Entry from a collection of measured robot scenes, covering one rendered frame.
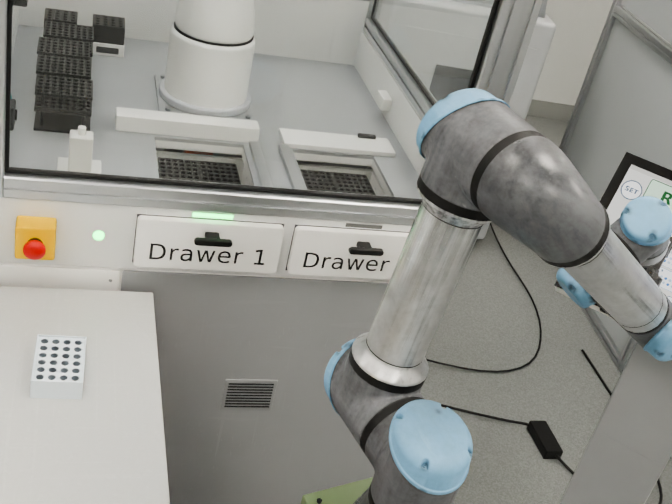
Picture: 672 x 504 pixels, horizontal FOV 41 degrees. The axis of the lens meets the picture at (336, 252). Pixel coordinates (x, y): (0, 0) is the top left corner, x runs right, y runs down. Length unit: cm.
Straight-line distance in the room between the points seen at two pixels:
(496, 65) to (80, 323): 93
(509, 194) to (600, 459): 118
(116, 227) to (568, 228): 101
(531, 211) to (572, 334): 254
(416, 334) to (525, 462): 170
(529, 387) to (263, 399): 132
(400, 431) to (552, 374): 212
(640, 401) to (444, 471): 87
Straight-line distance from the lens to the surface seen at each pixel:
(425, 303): 121
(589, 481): 218
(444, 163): 111
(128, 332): 177
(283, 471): 231
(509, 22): 178
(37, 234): 177
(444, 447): 124
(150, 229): 180
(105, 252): 184
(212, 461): 225
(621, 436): 209
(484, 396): 309
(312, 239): 185
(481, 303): 354
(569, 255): 109
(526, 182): 104
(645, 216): 143
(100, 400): 162
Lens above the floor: 185
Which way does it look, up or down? 31 degrees down
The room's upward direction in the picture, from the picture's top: 14 degrees clockwise
